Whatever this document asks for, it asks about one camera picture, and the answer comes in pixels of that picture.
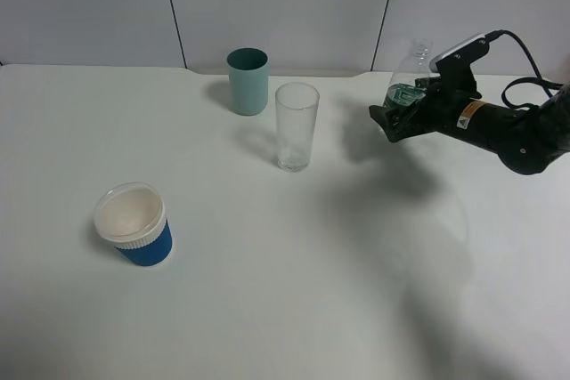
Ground clear bottle with green label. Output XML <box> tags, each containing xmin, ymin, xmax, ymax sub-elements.
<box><xmin>382</xmin><ymin>39</ymin><xmax>433</xmax><ymax>122</ymax></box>

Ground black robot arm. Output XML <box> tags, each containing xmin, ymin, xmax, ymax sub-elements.
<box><xmin>369</xmin><ymin>77</ymin><xmax>569</xmax><ymax>175</ymax></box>

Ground blue and white cup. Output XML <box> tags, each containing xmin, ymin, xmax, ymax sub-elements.
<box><xmin>93</xmin><ymin>182</ymin><xmax>173</xmax><ymax>267</ymax></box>

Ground tall clear glass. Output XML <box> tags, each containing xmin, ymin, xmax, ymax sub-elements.
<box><xmin>275</xmin><ymin>82</ymin><xmax>320</xmax><ymax>172</ymax></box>

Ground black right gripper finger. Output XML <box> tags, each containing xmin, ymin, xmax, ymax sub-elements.
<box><xmin>415</xmin><ymin>77</ymin><xmax>439</xmax><ymax>92</ymax></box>

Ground teal plastic cup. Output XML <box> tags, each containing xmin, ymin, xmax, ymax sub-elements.
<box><xmin>226</xmin><ymin>47</ymin><xmax>269</xmax><ymax>116</ymax></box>

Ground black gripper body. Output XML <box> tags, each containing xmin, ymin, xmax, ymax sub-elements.
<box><xmin>411</xmin><ymin>85</ymin><xmax>552</xmax><ymax>174</ymax></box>

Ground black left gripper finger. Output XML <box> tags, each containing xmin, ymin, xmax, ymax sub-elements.
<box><xmin>369</xmin><ymin>105</ymin><xmax>421</xmax><ymax>142</ymax></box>

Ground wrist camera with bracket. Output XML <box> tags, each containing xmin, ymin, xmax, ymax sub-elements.
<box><xmin>429</xmin><ymin>34</ymin><xmax>489</xmax><ymax>93</ymax></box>

